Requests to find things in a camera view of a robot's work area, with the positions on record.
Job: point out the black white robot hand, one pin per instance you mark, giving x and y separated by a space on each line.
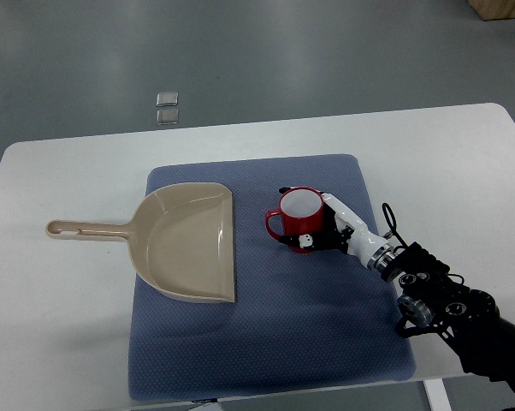
346 231

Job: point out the red cup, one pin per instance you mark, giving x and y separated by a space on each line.
301 212

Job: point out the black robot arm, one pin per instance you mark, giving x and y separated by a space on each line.
436 301

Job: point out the beige plastic dustpan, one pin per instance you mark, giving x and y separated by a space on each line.
180 241

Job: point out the blue grey mat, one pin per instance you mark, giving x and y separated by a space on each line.
300 320

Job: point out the white table leg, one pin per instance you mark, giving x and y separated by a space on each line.
437 395

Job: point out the lower metal floor plate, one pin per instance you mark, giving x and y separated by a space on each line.
167 116

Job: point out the metal floor plate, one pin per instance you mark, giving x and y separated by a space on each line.
167 116
167 99

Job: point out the upper metal floor plate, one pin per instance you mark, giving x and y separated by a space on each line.
167 99

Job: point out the wooden box corner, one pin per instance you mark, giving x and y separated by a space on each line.
491 10

